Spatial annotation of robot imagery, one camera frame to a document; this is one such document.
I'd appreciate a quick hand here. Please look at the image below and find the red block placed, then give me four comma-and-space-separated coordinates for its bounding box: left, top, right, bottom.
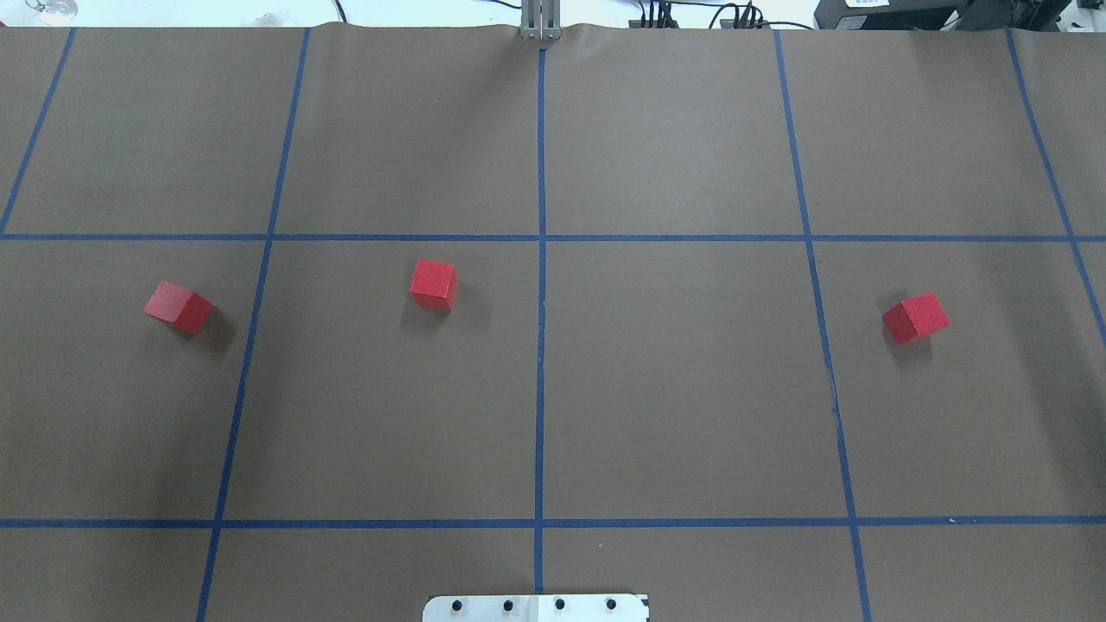
410, 259, 459, 312
143, 281, 213, 335
881, 292, 950, 346

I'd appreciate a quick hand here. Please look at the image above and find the black box with label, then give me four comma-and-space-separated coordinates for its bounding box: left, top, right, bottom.
814, 1, 970, 31

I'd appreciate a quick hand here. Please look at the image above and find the brown paper table mat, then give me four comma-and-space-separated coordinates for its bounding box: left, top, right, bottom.
3, 23, 1103, 621

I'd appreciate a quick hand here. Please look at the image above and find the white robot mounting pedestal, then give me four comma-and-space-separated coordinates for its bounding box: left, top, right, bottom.
422, 593, 651, 621

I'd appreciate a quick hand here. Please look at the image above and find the aluminium frame post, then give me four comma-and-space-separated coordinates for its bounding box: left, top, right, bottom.
518, 0, 563, 42

